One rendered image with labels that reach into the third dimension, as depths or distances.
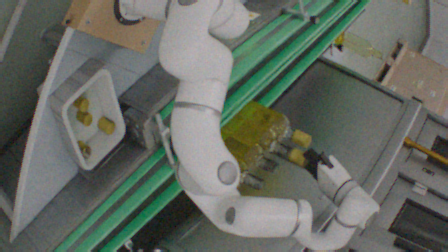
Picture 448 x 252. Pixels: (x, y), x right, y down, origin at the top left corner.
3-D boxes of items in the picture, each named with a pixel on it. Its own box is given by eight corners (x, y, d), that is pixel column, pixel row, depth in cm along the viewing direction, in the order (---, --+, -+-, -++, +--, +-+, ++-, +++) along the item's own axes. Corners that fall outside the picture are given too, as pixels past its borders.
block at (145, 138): (130, 141, 141) (147, 152, 137) (121, 114, 135) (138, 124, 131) (138, 133, 143) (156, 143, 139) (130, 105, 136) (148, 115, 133)
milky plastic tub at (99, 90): (71, 160, 132) (87, 174, 127) (46, 98, 116) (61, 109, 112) (109, 121, 140) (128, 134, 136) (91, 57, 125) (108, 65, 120)
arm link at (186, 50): (188, 112, 107) (138, 88, 93) (216, 4, 111) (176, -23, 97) (232, 117, 102) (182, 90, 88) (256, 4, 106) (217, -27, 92)
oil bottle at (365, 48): (328, 41, 194) (380, 66, 180) (326, 29, 190) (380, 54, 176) (334, 35, 197) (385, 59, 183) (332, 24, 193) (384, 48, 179)
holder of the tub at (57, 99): (76, 171, 136) (91, 184, 131) (47, 97, 117) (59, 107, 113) (113, 135, 144) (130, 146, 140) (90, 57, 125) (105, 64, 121)
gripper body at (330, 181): (355, 198, 128) (333, 176, 136) (357, 173, 121) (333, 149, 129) (335, 215, 126) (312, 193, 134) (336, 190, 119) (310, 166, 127)
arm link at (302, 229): (289, 191, 108) (360, 193, 116) (265, 237, 113) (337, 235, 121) (302, 213, 101) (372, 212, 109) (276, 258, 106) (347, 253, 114)
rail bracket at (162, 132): (149, 157, 139) (185, 179, 132) (133, 107, 127) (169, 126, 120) (157, 150, 140) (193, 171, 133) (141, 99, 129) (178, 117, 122)
